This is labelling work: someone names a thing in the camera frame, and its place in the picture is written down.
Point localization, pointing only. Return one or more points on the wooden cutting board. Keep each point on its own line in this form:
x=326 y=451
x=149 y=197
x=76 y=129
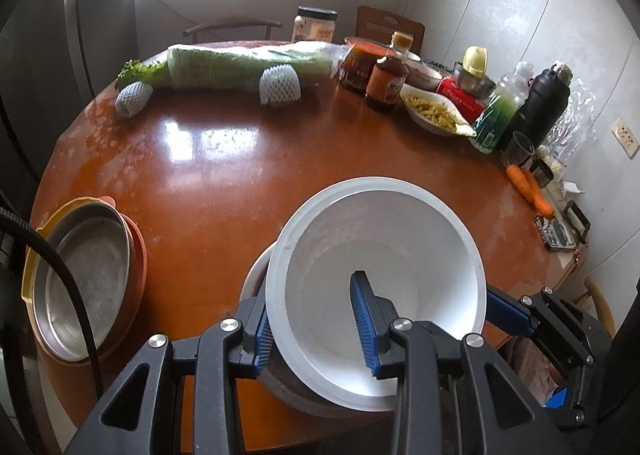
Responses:
x=390 y=35

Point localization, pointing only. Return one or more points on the black thermos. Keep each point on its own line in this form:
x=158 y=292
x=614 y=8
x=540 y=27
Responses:
x=542 y=105

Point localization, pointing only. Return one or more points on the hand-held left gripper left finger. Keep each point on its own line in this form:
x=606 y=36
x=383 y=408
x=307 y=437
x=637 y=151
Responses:
x=262 y=340

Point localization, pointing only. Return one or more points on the clear plastic bag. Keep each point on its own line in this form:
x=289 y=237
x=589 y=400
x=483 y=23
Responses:
x=575 y=125

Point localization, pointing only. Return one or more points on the shallow steel pan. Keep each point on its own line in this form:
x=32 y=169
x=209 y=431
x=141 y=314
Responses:
x=85 y=280

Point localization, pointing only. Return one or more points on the yellow plastic container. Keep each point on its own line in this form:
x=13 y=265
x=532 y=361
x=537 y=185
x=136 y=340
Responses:
x=475 y=60

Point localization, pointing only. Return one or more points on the red sauce jar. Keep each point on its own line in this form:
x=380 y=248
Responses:
x=357 y=70

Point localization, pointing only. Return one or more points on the green lettuce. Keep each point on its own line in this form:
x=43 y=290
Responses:
x=145 y=71

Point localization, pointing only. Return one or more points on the small steel cup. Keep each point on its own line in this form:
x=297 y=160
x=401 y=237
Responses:
x=542 y=175

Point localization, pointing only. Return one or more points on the pink patterned cloth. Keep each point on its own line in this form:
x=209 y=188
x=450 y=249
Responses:
x=530 y=365

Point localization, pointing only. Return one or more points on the black tool case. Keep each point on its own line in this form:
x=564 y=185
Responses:
x=555 y=235

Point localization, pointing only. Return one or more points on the fruit in foam net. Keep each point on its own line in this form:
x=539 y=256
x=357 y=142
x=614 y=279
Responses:
x=132 y=99
x=280 y=85

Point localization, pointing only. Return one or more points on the white ceramic bowl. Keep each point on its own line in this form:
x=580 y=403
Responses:
x=425 y=75

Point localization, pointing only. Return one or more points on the white dish of food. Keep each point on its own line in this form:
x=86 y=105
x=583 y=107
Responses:
x=435 y=110

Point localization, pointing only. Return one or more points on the dark refrigerator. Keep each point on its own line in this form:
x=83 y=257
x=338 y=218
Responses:
x=40 y=60

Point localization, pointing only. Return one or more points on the wooden chair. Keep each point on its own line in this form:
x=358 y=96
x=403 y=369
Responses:
x=602 y=305
x=230 y=26

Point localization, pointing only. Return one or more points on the carrot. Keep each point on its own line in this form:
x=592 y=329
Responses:
x=525 y=182

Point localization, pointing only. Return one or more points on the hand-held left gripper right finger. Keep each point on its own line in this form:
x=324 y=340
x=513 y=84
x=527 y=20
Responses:
x=362 y=325

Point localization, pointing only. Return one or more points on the green liquid plastic bottle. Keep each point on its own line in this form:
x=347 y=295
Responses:
x=495 y=120

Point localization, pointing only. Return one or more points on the orange plastic plate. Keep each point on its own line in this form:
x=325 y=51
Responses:
x=139 y=280

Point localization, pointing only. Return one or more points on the wall outlet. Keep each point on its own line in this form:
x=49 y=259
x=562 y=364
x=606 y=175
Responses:
x=627 y=137

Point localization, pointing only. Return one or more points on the brown sauce bottle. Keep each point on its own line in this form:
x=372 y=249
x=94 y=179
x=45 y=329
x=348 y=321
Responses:
x=385 y=85

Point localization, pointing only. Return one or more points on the small steel bowl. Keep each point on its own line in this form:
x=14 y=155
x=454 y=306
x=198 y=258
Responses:
x=475 y=85

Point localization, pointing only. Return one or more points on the wrapped napa cabbage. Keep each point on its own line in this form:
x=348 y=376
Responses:
x=225 y=67

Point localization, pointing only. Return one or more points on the small white box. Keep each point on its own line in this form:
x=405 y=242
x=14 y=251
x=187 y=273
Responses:
x=572 y=187

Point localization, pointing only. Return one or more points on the white paper bowl red print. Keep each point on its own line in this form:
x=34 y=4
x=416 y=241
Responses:
x=320 y=191
x=350 y=245

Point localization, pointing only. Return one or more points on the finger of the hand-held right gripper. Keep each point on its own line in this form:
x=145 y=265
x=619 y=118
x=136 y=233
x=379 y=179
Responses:
x=505 y=310

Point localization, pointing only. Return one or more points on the glass cup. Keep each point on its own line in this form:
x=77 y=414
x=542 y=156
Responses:
x=520 y=150

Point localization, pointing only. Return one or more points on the red box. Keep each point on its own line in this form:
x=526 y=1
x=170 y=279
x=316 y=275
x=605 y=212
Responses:
x=460 y=100

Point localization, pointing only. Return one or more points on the clear jar with dark lid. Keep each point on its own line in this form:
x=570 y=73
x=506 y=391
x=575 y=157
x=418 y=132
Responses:
x=314 y=27

